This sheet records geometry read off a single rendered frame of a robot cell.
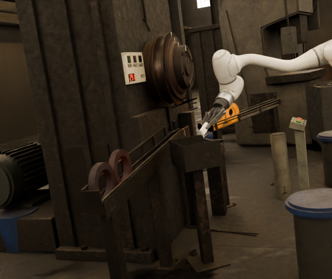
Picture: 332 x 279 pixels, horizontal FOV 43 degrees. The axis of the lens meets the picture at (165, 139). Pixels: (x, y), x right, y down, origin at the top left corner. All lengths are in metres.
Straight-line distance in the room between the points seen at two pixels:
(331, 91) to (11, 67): 8.09
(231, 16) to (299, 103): 1.38
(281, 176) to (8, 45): 8.68
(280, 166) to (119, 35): 1.64
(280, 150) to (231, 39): 2.47
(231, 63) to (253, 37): 3.20
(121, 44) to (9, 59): 8.59
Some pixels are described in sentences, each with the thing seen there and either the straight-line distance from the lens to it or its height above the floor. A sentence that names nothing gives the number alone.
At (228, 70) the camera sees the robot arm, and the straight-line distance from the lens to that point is 2.20.
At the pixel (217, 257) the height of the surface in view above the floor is 0.01.
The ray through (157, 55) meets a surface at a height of 1.21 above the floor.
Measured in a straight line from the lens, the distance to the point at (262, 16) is 5.35.
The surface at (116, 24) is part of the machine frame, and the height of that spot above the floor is 1.40.
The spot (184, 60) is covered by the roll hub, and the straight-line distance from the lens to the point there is 2.73.
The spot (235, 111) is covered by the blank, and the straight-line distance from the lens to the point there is 3.36.
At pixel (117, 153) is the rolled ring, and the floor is 0.76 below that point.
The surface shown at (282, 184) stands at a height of 0.13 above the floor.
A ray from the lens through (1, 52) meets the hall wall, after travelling 10.78.
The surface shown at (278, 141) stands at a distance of 3.30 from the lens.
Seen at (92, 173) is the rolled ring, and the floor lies 0.72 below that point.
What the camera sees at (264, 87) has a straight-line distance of 5.36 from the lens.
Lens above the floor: 1.09
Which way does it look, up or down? 9 degrees down
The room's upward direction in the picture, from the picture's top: 8 degrees counter-clockwise
